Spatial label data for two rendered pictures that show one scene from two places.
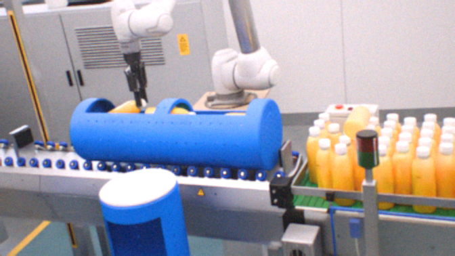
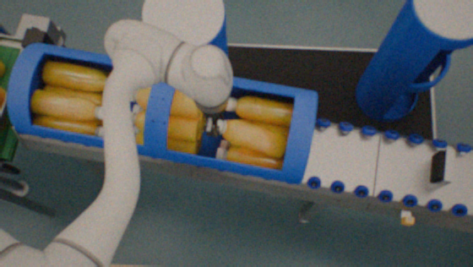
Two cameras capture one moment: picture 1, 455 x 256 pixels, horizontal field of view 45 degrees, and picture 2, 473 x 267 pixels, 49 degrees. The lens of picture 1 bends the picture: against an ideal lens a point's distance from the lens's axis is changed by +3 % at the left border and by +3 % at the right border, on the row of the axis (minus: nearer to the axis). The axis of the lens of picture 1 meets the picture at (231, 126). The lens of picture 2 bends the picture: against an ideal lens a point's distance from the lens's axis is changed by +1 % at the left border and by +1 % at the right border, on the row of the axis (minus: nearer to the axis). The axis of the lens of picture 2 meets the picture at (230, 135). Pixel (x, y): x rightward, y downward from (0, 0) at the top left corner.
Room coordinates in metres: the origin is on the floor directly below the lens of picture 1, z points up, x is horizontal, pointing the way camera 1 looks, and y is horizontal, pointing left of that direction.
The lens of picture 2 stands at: (2.70, 0.33, 2.59)
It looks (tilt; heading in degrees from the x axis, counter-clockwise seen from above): 74 degrees down; 170
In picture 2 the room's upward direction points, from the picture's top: 4 degrees counter-clockwise
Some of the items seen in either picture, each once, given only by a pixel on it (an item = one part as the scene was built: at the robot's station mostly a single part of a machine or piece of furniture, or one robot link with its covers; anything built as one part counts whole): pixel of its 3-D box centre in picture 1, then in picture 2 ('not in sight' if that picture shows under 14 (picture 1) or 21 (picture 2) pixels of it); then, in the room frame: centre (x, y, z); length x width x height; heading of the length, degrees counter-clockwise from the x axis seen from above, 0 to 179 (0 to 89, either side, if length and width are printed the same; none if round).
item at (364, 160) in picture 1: (367, 156); not in sight; (1.45, -0.39, 1.18); 0.06 x 0.06 x 0.05
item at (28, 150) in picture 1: (24, 144); (437, 170); (2.51, 1.01, 1.00); 0.10 x 0.04 x 0.15; 155
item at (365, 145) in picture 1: (367, 142); not in sight; (1.45, -0.39, 1.23); 0.06 x 0.06 x 0.04
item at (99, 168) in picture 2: not in sight; (97, 166); (2.03, -0.16, 0.31); 0.06 x 0.06 x 0.63; 65
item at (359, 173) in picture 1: (363, 172); not in sight; (1.71, -0.44, 1.00); 0.07 x 0.07 x 0.20
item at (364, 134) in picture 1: (367, 158); not in sight; (1.45, -0.39, 1.18); 0.06 x 0.06 x 0.16
